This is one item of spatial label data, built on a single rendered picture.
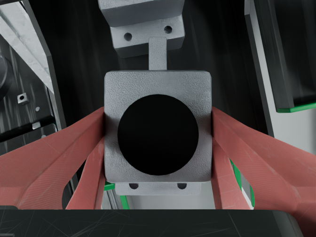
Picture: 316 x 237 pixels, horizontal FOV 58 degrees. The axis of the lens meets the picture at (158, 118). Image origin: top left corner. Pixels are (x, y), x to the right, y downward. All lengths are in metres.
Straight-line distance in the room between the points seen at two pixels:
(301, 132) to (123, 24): 0.29
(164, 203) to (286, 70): 0.24
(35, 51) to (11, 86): 0.34
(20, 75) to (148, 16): 0.44
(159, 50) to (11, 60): 0.47
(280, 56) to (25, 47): 0.18
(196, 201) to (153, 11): 0.27
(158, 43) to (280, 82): 0.09
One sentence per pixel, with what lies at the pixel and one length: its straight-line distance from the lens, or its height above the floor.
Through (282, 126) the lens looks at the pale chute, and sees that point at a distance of 0.39.
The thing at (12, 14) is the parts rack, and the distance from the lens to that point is 0.21.
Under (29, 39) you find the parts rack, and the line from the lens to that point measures 0.22.
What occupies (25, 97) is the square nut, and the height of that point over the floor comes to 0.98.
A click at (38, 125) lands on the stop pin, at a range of 0.52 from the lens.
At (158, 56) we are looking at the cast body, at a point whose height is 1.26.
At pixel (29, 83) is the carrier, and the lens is 0.56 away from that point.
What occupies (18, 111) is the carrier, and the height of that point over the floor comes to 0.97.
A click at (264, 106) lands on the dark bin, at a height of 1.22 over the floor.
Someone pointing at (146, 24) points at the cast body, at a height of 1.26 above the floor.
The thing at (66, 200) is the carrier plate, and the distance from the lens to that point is 0.46.
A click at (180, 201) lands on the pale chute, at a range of 0.38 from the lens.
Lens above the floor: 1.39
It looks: 66 degrees down
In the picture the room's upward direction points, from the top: 13 degrees counter-clockwise
